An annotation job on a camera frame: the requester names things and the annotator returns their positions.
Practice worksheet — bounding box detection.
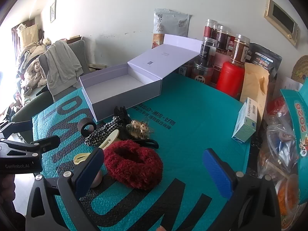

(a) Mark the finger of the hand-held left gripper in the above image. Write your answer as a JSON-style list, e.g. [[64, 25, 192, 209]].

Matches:
[[0, 121, 33, 139], [0, 135, 60, 159]]

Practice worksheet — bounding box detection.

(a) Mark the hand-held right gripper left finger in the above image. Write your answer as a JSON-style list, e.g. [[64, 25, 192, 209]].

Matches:
[[25, 147, 105, 231]]

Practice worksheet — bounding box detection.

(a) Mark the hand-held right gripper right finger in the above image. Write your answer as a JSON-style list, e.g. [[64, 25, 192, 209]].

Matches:
[[202, 148, 282, 231]]

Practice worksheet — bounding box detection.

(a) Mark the pink round case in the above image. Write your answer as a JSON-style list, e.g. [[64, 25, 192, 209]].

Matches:
[[92, 170, 103, 187]]

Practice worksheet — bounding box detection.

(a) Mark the cream hair claw clip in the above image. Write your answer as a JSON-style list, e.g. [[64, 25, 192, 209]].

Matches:
[[73, 129, 120, 166]]

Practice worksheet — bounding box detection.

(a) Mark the black white checkered scrunchie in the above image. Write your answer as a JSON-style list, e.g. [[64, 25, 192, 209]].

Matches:
[[85, 116, 121, 147]]

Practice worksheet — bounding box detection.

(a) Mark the dark round hair cuff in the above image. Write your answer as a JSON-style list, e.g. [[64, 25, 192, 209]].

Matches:
[[77, 118, 97, 136]]

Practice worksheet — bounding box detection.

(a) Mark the red fuzzy scrunchie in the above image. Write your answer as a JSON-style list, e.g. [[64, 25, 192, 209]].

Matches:
[[103, 141, 164, 190]]

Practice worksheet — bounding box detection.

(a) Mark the black hair claw clip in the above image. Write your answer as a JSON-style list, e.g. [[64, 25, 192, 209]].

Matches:
[[114, 106, 133, 140]]

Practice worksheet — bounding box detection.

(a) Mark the black long hair clip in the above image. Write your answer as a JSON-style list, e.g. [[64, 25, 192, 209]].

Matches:
[[131, 138, 160, 150]]

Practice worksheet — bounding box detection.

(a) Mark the clear clip with bear ornaments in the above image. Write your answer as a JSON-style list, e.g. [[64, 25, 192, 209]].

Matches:
[[127, 120, 154, 139]]

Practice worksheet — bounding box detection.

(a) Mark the white gift box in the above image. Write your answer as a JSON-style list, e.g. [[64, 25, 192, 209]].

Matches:
[[79, 34, 205, 123]]

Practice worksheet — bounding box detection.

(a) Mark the dark green chair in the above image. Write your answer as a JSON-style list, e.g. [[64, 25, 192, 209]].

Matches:
[[11, 91, 54, 130]]

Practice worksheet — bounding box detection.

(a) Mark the teal white medicine box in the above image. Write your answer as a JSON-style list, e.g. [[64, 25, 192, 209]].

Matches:
[[232, 97, 258, 143]]

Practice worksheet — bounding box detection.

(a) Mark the pile of clothes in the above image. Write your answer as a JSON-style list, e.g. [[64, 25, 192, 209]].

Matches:
[[14, 24, 52, 89]]

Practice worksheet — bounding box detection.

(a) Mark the clear plastic bag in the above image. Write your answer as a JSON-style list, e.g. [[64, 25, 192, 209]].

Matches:
[[257, 111, 299, 174]]

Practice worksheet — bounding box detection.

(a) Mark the grey hoodie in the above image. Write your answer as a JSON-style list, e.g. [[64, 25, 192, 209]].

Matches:
[[47, 40, 83, 95]]

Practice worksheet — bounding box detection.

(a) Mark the orange food cup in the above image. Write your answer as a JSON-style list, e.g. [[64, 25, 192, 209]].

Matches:
[[274, 173, 301, 219]]

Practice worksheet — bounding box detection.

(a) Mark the red bottle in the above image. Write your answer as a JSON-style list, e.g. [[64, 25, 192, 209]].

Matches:
[[216, 61, 246, 100]]

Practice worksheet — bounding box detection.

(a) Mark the teal round printed container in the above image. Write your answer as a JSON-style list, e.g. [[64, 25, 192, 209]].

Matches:
[[280, 89, 308, 206]]

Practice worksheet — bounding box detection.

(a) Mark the kraft paper bag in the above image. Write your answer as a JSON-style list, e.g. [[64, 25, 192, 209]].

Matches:
[[239, 63, 270, 126]]

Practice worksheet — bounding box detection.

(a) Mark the grey chair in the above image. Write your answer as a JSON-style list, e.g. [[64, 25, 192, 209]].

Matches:
[[38, 40, 90, 95]]

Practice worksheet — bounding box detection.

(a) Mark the short jar with red label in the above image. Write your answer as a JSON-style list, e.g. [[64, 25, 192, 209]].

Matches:
[[192, 60, 214, 85]]

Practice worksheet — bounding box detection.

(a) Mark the white paper sheet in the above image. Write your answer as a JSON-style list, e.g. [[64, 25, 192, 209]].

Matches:
[[280, 77, 302, 90]]

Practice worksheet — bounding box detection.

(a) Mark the clear jar with black label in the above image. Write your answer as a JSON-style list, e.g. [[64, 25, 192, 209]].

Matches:
[[200, 38, 216, 66]]

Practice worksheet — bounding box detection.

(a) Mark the clear jar with brown contents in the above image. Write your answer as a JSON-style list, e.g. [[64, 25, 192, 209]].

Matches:
[[231, 34, 251, 64]]

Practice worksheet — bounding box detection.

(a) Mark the black printed packet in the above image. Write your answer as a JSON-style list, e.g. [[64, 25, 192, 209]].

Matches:
[[249, 43, 282, 77]]

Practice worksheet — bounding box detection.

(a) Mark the clear jar with dark contents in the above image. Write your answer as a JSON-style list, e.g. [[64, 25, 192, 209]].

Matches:
[[217, 25, 231, 51]]

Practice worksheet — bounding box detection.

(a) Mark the woven round mat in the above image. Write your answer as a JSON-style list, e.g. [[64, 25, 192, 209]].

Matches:
[[291, 55, 308, 83]]

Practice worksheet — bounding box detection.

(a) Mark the clear jar with red contents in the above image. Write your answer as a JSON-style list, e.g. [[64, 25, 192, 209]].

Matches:
[[204, 19, 218, 40]]

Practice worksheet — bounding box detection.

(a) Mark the grey printed pouch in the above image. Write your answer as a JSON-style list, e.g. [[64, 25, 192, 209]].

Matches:
[[151, 8, 190, 50]]

